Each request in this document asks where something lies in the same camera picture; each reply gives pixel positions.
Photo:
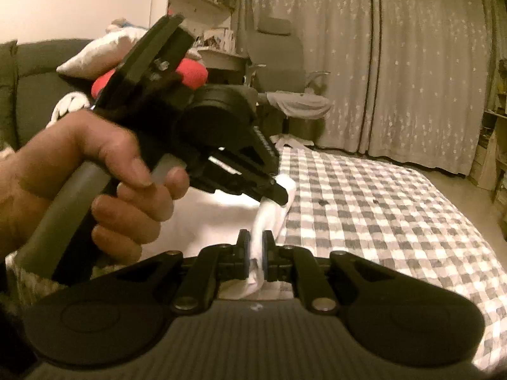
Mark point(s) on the blue plush toy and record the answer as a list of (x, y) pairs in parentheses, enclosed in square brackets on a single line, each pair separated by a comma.
[(126, 25)]

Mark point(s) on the cluttered storage shelf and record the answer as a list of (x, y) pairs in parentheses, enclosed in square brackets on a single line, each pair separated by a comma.
[(491, 146)]

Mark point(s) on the person's left hand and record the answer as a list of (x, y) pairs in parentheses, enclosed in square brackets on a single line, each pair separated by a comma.
[(51, 146)]

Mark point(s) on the white plush toy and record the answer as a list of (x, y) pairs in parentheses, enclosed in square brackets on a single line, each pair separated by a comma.
[(67, 105)]

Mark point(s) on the grey office chair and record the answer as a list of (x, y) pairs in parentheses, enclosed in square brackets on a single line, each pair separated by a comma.
[(277, 71)]

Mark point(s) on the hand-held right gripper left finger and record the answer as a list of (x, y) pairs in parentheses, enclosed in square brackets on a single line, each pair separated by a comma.
[(246, 254)]

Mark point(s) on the red knot cushion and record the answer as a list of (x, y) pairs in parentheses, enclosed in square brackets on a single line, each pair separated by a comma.
[(194, 75)]

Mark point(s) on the white bed sheet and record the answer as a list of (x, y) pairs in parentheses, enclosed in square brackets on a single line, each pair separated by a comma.
[(222, 221)]

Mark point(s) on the dark green sofa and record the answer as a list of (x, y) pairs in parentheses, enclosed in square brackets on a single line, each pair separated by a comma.
[(35, 79)]

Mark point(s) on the grey star-print curtain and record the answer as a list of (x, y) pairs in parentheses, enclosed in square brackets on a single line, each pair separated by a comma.
[(396, 47)]

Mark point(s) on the grey checkered blanket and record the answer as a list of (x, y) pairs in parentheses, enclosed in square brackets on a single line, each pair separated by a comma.
[(376, 225)]

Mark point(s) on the white printed pillow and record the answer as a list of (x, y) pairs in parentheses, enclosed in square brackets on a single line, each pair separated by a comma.
[(99, 55)]

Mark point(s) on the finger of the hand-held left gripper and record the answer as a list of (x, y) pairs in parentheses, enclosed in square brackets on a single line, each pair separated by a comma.
[(257, 186)]

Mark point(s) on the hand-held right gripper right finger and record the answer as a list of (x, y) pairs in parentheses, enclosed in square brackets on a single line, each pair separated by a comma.
[(265, 254)]

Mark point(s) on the desk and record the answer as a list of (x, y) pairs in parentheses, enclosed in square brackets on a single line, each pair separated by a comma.
[(225, 59)]

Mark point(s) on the stack of books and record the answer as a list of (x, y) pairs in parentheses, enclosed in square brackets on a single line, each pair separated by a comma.
[(218, 37)]

